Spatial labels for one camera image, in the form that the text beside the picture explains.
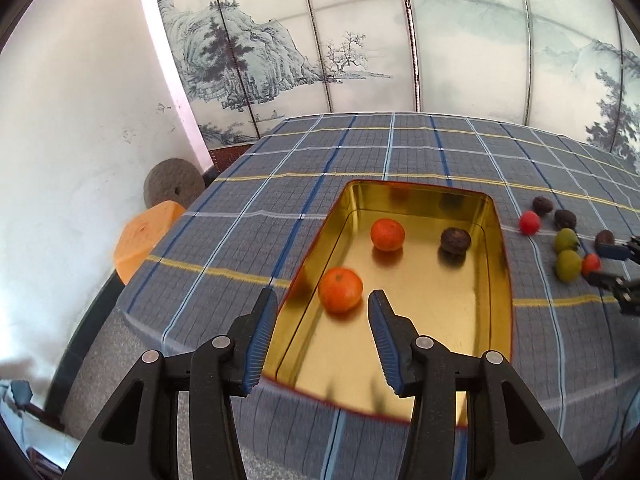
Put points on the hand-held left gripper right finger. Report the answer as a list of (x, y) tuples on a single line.
[(385, 340)]

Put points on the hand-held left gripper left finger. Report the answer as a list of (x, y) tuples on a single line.
[(260, 340)]

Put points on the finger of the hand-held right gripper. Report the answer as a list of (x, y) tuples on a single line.
[(617, 250), (612, 282)]

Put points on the dark brown passion fruit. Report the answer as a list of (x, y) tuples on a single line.
[(455, 241), (604, 238), (542, 204), (565, 219)]

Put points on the red tomato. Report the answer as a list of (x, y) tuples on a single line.
[(591, 263), (529, 223)]

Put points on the green round fruit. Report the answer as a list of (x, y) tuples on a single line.
[(569, 265), (566, 240)]

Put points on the gold metal tin tray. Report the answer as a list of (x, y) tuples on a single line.
[(440, 310)]

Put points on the orange tangerine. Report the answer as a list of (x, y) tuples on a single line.
[(341, 290), (387, 234)]

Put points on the blue grey plaid tablecloth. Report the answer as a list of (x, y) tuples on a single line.
[(250, 240)]

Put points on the orange plastic stool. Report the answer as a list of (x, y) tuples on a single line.
[(145, 237)]

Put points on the grey round millstone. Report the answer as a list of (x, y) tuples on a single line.
[(172, 182)]

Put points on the small blue object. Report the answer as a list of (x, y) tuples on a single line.
[(21, 393)]

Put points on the landscape painted folding screen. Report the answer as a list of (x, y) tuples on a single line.
[(350, 10)]

